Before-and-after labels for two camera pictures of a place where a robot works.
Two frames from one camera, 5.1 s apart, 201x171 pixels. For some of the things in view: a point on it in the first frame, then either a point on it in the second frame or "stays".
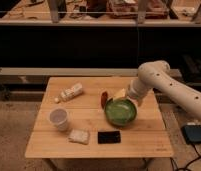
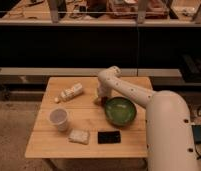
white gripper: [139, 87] -> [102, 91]
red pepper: [104, 98] stays
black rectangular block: [109, 137] stays
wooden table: [97, 117] stays
